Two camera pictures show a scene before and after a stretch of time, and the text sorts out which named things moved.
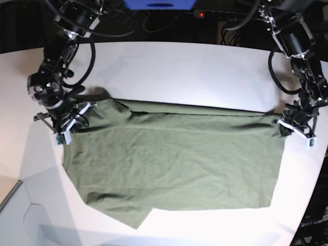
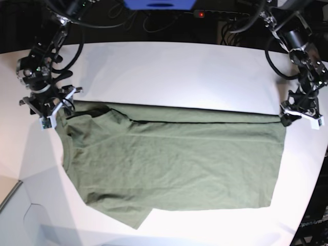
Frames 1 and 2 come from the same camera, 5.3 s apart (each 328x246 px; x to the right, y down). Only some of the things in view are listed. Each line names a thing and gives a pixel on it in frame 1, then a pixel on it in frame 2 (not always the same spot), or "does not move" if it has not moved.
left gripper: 62,131 → 46,103
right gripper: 289,126 → 291,112
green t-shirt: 128,158 does not move
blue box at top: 160,4 does not move
